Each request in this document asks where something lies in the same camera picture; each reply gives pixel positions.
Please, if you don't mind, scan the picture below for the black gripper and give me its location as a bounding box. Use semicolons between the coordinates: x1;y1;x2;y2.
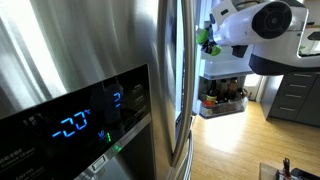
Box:
201;28;219;55

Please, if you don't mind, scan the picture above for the green plastic bottle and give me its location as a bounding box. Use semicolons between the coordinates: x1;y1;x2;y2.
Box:
195;28;223;57

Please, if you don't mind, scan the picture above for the open fridge door with bins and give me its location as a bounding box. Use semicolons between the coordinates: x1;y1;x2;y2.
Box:
193;0;268;120

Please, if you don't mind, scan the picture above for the brown sauce bottle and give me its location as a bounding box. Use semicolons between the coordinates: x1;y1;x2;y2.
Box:
216;78;230;102

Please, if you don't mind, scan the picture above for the dark bottle with yellow label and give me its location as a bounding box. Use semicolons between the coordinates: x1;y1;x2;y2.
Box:
205;79;219;104

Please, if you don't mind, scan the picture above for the small dark bottle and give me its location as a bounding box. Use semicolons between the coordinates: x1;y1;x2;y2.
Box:
227;76;240;100

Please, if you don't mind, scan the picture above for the stainless fridge door with dispenser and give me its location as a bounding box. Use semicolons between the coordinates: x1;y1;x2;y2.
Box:
0;0;198;180

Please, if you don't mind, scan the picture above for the black fridge control panel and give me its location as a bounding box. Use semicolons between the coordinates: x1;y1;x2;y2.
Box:
0;63;153;180

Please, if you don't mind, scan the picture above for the jar with red cap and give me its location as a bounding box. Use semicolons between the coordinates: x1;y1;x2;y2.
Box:
200;99;217;118

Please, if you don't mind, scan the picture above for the clear door bin with bottles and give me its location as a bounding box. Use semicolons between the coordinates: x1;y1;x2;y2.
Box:
198;96;250;120

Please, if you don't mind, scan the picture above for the grey drawer cabinet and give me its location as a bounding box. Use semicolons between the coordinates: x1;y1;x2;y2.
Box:
259;72;320;128

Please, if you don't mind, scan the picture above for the stainless freezer drawer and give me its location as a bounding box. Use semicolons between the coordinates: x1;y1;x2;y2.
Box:
168;130;195;180

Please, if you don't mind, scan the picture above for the red black connector plug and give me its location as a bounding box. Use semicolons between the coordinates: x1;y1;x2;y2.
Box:
281;157;292;176

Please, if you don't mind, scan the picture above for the curved steel door handle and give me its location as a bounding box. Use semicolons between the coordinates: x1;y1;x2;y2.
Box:
156;0;198;168

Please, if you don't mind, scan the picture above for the metal robot mounting frame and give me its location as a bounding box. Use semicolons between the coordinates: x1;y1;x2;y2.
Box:
276;167;320;180

